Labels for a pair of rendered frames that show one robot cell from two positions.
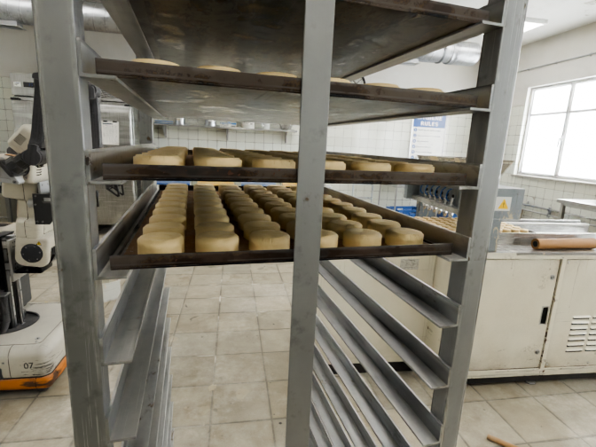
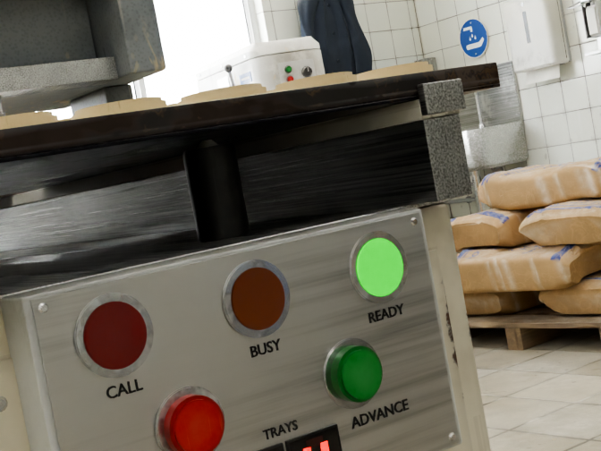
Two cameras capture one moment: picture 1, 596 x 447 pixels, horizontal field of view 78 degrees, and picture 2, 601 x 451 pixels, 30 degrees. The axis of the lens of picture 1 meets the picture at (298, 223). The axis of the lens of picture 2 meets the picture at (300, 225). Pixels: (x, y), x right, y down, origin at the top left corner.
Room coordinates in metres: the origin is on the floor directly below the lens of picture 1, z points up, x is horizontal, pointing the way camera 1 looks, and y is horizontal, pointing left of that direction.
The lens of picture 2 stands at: (2.30, 0.45, 0.87)
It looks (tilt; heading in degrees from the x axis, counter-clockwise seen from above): 3 degrees down; 245
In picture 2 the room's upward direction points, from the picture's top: 10 degrees counter-clockwise
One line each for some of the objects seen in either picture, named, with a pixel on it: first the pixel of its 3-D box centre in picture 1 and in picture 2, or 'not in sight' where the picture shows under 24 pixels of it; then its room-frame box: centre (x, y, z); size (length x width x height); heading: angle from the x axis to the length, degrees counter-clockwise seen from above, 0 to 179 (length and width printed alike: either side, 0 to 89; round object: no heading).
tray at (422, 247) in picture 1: (258, 208); not in sight; (0.69, 0.08, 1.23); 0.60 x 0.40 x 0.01; 17
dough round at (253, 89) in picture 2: not in sight; (224, 109); (2.07, -0.12, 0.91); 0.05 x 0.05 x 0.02
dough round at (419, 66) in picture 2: not in sight; (393, 85); (1.95, -0.13, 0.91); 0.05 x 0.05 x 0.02
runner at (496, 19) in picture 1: (364, 66); not in sight; (0.74, -0.11, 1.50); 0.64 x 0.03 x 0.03; 17
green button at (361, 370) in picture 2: not in sight; (353, 373); (2.04, -0.07, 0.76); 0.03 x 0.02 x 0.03; 8
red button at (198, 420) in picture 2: not in sight; (191, 425); (2.14, -0.06, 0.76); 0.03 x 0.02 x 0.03; 8
